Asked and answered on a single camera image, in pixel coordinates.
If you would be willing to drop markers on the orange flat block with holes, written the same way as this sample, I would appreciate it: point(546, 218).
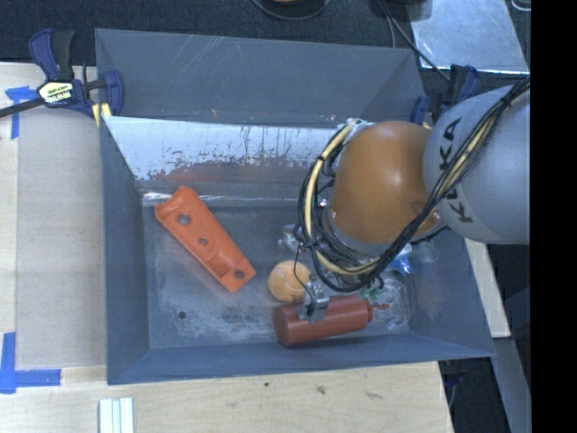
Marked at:
point(194, 223)

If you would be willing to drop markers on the red-brown cylinder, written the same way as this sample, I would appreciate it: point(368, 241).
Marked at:
point(342, 320)

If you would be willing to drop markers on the grey metal bin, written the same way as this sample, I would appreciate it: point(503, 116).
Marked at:
point(252, 79)

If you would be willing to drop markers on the orange ball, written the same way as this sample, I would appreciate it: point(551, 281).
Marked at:
point(284, 284)

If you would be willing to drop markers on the pale wood board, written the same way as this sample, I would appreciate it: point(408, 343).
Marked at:
point(58, 242)

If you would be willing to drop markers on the clear plastic bottle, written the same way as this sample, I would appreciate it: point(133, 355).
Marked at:
point(397, 306)

